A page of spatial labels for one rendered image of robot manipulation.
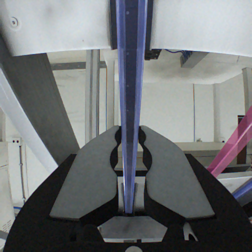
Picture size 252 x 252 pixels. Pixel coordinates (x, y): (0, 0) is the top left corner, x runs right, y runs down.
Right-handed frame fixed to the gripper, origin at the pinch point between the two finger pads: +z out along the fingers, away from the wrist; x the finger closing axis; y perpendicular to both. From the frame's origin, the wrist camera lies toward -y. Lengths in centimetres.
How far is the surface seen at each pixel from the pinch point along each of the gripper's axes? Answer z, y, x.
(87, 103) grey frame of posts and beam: 32.3, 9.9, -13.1
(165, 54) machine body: 50, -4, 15
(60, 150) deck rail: 2.1, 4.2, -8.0
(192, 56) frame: 40.7, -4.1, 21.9
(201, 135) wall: 148, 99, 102
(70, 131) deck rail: 5.7, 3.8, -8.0
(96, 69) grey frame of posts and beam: 37.9, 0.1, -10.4
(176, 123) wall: 156, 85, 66
